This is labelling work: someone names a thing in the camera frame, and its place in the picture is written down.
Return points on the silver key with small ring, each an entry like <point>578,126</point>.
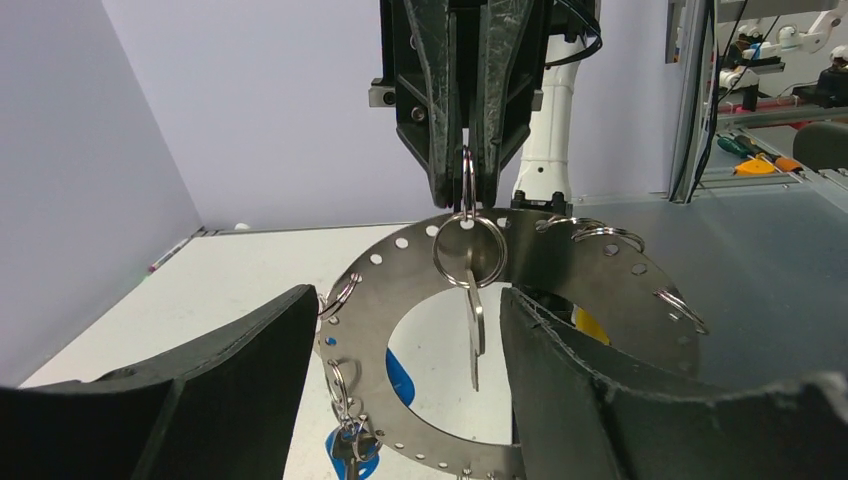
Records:
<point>472,285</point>

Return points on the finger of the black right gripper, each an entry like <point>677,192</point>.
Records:
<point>510,47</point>
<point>419,65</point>

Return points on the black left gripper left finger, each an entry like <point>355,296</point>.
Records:
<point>221,406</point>

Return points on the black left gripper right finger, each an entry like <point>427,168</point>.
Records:
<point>584,410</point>

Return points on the dark office chair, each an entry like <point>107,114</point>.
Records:
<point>821,145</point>

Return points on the orange handled tool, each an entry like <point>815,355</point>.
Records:
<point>754,166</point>

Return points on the red and white marker pen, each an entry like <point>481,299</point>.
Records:
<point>157,264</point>

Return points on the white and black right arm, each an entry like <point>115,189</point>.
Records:
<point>574,34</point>

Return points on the aluminium table frame rail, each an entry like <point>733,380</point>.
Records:
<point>690,35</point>

